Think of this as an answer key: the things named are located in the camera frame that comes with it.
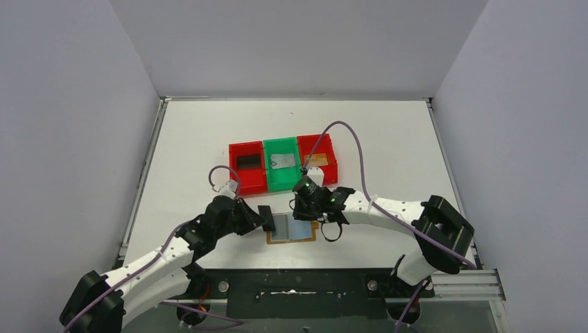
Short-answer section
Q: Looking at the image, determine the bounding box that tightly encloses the red bin with black card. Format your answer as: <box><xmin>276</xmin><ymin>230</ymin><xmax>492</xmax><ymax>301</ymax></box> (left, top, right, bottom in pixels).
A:
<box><xmin>229</xmin><ymin>141</ymin><xmax>268</xmax><ymax>196</ymax></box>

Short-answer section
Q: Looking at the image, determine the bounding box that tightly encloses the green plastic bin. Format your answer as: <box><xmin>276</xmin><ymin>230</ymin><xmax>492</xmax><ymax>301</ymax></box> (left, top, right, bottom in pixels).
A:
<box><xmin>262</xmin><ymin>137</ymin><xmax>302</xmax><ymax>192</ymax></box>

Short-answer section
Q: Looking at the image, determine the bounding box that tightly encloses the red bin with gold card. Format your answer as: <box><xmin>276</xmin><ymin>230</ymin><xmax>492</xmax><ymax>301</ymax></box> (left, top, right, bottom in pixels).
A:
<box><xmin>296</xmin><ymin>134</ymin><xmax>338</xmax><ymax>185</ymax></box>

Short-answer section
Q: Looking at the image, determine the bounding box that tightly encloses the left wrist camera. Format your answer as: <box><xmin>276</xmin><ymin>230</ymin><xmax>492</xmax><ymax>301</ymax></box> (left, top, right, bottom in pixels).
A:
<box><xmin>211</xmin><ymin>180</ymin><xmax>240</xmax><ymax>199</ymax></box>

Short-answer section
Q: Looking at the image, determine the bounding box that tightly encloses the silver card in bin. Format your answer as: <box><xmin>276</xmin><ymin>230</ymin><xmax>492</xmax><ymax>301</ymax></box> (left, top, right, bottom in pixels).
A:
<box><xmin>270</xmin><ymin>153</ymin><xmax>297</xmax><ymax>169</ymax></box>

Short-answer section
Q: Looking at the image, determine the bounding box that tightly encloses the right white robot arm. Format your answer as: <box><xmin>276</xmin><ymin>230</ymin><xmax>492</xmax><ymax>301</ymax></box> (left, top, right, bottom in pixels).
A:
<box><xmin>292</xmin><ymin>176</ymin><xmax>474</xmax><ymax>296</ymax></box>

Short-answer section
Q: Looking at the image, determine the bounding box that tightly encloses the black card in bin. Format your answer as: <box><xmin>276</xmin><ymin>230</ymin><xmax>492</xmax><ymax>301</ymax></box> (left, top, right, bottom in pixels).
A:
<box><xmin>236</xmin><ymin>154</ymin><xmax>262</xmax><ymax>170</ymax></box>

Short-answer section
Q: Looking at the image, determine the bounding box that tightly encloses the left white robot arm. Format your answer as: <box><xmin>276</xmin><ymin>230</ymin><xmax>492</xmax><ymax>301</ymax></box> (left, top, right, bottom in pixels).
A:
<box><xmin>59</xmin><ymin>196</ymin><xmax>267</xmax><ymax>332</ymax></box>

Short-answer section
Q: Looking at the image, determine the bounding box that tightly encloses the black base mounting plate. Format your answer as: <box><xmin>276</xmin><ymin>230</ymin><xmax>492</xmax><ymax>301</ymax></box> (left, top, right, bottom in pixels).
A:
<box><xmin>175</xmin><ymin>268</ymin><xmax>417</xmax><ymax>319</ymax></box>

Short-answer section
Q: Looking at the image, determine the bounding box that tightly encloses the aluminium frame rail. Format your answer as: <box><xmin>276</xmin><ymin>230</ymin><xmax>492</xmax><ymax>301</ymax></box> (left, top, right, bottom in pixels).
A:
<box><xmin>94</xmin><ymin>269</ymin><xmax>506</xmax><ymax>305</ymax></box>

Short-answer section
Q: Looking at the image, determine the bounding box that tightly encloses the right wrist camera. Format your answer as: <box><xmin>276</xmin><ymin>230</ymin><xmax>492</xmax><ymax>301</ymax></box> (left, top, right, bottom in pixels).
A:
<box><xmin>302</xmin><ymin>166</ymin><xmax>325</xmax><ymax>187</ymax></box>

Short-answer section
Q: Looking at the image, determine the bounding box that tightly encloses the gold card in bin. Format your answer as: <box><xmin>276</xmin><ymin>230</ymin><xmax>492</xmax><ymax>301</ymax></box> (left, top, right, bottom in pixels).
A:
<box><xmin>304</xmin><ymin>153</ymin><xmax>329</xmax><ymax>168</ymax></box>

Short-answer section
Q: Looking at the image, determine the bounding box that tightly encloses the yellow leather card holder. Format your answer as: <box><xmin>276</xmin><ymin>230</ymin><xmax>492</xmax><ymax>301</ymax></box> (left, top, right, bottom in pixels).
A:
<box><xmin>266</xmin><ymin>214</ymin><xmax>319</xmax><ymax>245</ymax></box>

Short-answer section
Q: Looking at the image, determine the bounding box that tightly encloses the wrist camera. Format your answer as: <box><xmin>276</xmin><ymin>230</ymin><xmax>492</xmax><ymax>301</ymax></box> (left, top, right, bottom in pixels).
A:
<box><xmin>211</xmin><ymin>180</ymin><xmax>240</xmax><ymax>199</ymax></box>
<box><xmin>302</xmin><ymin>166</ymin><xmax>325</xmax><ymax>187</ymax></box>

